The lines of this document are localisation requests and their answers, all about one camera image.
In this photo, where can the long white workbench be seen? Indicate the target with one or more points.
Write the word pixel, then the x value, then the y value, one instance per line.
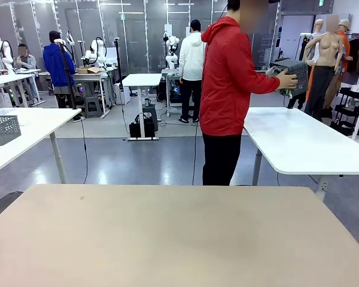
pixel 6 78

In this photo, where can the white workbench with frame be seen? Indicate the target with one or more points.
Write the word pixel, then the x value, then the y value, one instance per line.
pixel 86 78

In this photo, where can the mannequin with orange clothes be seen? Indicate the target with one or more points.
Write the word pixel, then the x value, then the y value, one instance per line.
pixel 344 25

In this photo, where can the white mannequin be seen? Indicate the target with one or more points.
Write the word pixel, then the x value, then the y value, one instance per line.
pixel 318 27

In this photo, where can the black camera stand pole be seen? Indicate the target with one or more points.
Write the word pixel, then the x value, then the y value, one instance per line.
pixel 118 59

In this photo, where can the person in blue hoodie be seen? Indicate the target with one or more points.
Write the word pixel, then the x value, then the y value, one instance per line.
pixel 55 65

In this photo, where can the person right forearm red sleeve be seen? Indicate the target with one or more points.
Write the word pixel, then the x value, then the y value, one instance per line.
pixel 263 82

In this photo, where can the light grey plastic basket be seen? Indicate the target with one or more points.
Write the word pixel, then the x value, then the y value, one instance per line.
pixel 3 128

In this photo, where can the dark stool under desk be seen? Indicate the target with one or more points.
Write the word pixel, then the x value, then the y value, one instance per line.
pixel 151 110

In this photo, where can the grey plastic stool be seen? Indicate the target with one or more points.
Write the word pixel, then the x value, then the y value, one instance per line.
pixel 92 104

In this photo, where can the black bag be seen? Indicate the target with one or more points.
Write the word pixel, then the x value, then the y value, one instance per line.
pixel 148 128
pixel 135 127

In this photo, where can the dark grey plastic basket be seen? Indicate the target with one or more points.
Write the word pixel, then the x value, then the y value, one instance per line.
pixel 299 71

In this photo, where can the black tripod pole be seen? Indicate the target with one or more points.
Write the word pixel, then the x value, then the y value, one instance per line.
pixel 66 74

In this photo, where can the large white curved table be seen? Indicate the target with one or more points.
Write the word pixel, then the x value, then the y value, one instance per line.
pixel 42 119
pixel 302 140

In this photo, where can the person in red jacket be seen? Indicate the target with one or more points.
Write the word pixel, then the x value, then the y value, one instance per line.
pixel 224 89

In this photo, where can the dark grey mannequin trousers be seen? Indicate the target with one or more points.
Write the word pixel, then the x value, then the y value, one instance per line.
pixel 320 86

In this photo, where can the person right hand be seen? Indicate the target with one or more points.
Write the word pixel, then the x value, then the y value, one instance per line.
pixel 287 81

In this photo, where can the bare beige mannequin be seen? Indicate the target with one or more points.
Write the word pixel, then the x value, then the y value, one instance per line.
pixel 329 48

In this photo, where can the person in white jacket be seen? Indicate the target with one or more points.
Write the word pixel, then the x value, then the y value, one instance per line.
pixel 191 59

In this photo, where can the open cardboard box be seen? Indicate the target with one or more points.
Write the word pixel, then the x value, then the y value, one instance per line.
pixel 88 70

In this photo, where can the small white desk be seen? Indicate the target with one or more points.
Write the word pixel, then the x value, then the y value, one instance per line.
pixel 142 79

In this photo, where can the metal frame workbench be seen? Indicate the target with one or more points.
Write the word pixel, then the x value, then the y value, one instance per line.
pixel 169 71

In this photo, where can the small white robot arm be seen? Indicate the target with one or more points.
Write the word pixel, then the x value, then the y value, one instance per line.
pixel 171 58
pixel 6 53
pixel 97 49

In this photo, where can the black shelf cart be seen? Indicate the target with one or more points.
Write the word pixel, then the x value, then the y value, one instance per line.
pixel 347 98

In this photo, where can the seated person in grey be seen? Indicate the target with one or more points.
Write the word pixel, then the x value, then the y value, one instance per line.
pixel 27 61

